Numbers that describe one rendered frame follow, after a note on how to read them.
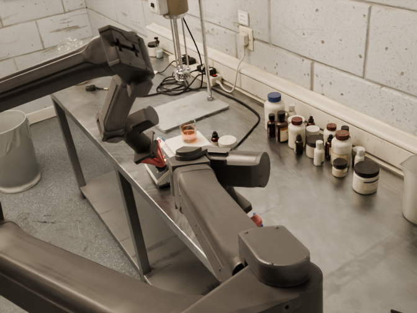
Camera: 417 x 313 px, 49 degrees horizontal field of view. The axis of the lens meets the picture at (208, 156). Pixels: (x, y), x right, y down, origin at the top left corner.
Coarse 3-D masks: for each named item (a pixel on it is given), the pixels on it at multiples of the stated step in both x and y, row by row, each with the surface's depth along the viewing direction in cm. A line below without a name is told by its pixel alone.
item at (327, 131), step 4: (328, 124) 147; (332, 124) 146; (328, 128) 145; (332, 128) 145; (324, 132) 147; (328, 132) 146; (332, 132) 146; (324, 136) 148; (328, 136) 146; (324, 140) 148; (324, 144) 149; (324, 148) 150
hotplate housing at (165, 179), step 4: (164, 148) 147; (168, 148) 146; (168, 152) 145; (172, 152) 144; (148, 168) 146; (148, 172) 146; (168, 172) 139; (152, 176) 143; (164, 176) 139; (168, 176) 140; (156, 180) 140; (160, 180) 139; (164, 180) 140; (168, 180) 140; (160, 184) 140; (164, 184) 141; (168, 184) 141
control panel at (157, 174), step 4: (164, 152) 146; (164, 156) 144; (168, 156) 143; (152, 168) 144; (156, 168) 143; (168, 168) 140; (152, 172) 143; (156, 172) 142; (160, 172) 141; (164, 172) 140; (156, 176) 140; (160, 176) 139
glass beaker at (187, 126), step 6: (180, 120) 144; (186, 120) 145; (192, 120) 144; (180, 126) 142; (186, 126) 141; (192, 126) 141; (186, 132) 142; (192, 132) 142; (186, 138) 143; (192, 138) 143
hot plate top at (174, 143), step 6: (198, 132) 150; (174, 138) 148; (180, 138) 148; (198, 138) 146; (204, 138) 146; (168, 144) 145; (174, 144) 145; (180, 144) 145; (186, 144) 144; (192, 144) 144; (198, 144) 143; (204, 144) 143; (210, 144) 143; (174, 150) 142
